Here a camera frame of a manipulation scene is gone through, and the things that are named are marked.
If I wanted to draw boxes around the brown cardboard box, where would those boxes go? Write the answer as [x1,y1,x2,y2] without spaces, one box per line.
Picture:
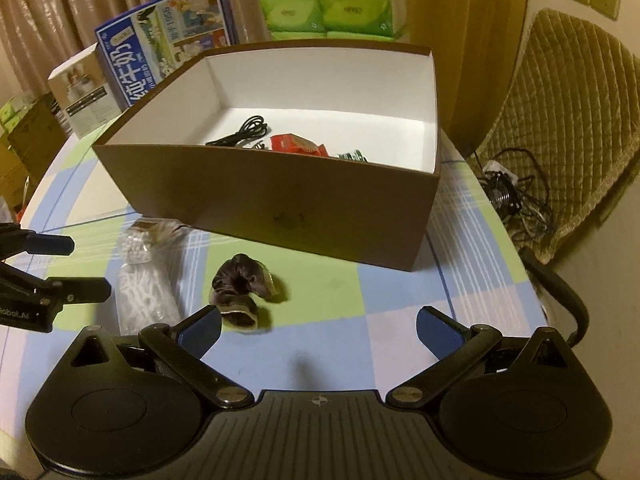
[93,39,440,271]

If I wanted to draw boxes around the checkered tablecloth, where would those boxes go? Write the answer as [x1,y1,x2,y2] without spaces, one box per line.
[0,109,551,480]

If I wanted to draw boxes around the beige curtain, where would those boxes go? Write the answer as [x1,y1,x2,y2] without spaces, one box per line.
[0,0,256,106]

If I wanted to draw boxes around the black chair armrest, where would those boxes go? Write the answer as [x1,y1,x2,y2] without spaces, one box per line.
[518,247,590,348]

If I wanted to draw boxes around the blue milk carton box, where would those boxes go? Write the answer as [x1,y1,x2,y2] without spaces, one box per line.
[96,0,239,107]

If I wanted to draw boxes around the black cable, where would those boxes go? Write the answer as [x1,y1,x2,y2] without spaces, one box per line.
[204,114,271,150]

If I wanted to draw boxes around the clear box of floss picks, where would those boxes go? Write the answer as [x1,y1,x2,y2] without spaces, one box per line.
[115,244,186,335]

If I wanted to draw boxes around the bag of white beads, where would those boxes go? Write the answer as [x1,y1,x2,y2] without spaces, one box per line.
[119,217,189,264]

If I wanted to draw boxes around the small white product box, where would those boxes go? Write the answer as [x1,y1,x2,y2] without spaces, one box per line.
[48,44,124,138]

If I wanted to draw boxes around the green blister card with bottle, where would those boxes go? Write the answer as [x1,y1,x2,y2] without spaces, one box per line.
[337,150,368,162]

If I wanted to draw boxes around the dark brown scrunchie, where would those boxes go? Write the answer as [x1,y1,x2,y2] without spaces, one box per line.
[209,254,279,330]

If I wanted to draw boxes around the black cables on chair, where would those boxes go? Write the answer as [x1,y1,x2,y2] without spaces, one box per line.
[474,146,557,244]

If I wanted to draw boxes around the red snack packet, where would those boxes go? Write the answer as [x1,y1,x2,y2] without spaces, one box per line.
[270,133,329,157]

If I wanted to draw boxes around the quilted chair cushion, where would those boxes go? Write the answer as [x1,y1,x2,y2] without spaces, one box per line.
[477,9,639,262]

